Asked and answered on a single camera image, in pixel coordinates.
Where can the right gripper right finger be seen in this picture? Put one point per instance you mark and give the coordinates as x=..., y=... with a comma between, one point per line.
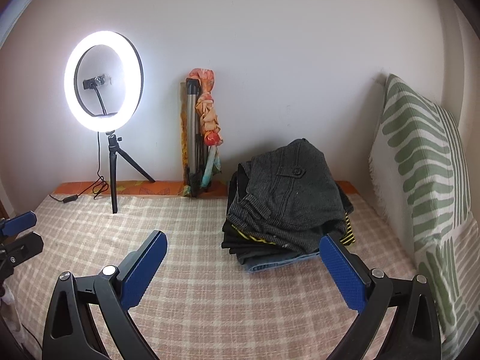
x=414, y=331

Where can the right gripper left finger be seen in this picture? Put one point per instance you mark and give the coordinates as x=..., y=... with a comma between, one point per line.
x=70, y=330

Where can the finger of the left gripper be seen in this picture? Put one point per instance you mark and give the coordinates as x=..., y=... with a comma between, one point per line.
x=18, y=252
x=14, y=226

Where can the grey houndstooth pants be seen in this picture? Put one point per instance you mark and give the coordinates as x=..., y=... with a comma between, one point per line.
x=288, y=193

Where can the green striped pillow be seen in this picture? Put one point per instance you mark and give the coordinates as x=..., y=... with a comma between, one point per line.
x=419, y=170

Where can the folded blue jeans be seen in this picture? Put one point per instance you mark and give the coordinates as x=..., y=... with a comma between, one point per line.
x=259, y=264

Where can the black garment yellow stripes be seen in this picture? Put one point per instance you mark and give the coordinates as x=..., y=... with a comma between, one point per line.
x=245, y=245

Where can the folded silver tripod stand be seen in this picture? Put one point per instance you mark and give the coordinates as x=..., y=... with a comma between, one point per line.
x=197, y=151

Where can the phone clamp in ring light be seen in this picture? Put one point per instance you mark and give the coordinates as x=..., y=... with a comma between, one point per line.
x=93, y=84

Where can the white ring light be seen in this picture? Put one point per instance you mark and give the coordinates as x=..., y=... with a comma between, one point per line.
x=131, y=68

